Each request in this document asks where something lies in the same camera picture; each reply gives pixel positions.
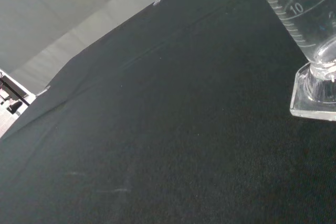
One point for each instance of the white bench frame bracket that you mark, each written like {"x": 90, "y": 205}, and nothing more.
{"x": 13, "y": 95}

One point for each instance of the black table cloth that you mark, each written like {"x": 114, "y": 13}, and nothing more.
{"x": 170, "y": 116}

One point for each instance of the clear tape strip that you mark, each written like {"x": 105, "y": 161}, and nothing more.
{"x": 43, "y": 91}
{"x": 158, "y": 0}

